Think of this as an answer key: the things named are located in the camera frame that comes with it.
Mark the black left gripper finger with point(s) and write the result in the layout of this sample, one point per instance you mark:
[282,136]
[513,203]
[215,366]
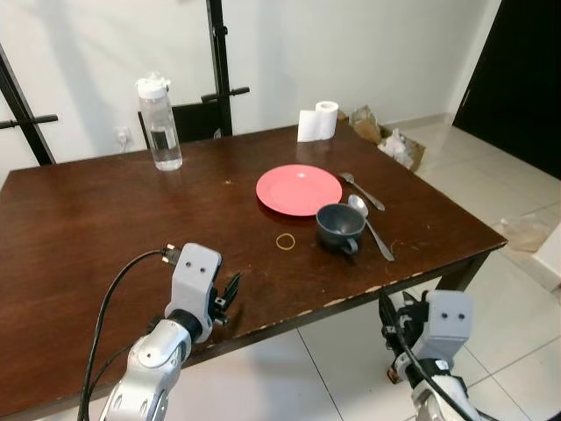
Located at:
[224,285]
[235,285]

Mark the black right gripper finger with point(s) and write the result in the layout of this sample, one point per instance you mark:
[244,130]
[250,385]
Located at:
[387,311]

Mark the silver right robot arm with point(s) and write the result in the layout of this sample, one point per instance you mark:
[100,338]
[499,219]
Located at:
[443,395]

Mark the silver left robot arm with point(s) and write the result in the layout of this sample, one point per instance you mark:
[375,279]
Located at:
[153,364]

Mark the yellow rubber band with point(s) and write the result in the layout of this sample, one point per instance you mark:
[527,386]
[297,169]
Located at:
[279,237]

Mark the dark wooden table leg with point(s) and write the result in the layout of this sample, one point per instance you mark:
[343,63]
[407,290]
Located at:
[456,276]

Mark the dark blue cup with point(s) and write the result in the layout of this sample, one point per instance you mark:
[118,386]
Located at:
[337,226]

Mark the silver metal spoon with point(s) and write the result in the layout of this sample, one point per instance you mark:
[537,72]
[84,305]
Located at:
[359,207]

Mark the pink round plate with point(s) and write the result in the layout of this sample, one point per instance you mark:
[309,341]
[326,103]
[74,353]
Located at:
[296,189]

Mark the silver metal fork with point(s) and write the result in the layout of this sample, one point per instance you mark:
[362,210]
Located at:
[361,188]

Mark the clear plastic bag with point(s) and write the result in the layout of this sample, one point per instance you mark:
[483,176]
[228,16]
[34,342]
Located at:
[526,235]

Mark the white cabinet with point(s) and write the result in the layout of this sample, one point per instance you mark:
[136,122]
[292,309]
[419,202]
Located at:
[550,259]

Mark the black chair back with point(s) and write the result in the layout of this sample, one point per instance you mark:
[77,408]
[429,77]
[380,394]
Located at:
[193,123]

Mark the cardboard box with bags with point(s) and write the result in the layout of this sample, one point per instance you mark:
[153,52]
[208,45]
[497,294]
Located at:
[390,140]

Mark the clear water bottle white lid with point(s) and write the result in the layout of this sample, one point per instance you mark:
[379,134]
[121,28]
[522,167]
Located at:
[161,123]

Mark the white paper towel roll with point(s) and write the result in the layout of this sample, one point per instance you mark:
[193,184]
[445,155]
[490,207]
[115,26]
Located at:
[317,124]

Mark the black upright stand pole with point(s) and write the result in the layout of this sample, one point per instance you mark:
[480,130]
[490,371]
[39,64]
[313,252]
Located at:
[219,61]

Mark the dark door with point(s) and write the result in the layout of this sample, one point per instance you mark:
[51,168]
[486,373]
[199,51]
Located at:
[517,79]

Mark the black slanted stand pole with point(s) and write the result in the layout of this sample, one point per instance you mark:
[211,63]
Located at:
[22,110]

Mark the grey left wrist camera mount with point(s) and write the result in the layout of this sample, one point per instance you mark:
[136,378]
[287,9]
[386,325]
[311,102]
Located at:
[195,276]

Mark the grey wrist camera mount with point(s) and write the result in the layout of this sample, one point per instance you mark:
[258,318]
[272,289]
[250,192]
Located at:
[449,320]
[195,276]

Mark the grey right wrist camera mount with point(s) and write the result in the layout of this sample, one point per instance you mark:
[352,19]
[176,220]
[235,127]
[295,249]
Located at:
[449,320]

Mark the white wall socket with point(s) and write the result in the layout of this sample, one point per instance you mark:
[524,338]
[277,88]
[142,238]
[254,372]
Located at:
[123,136]

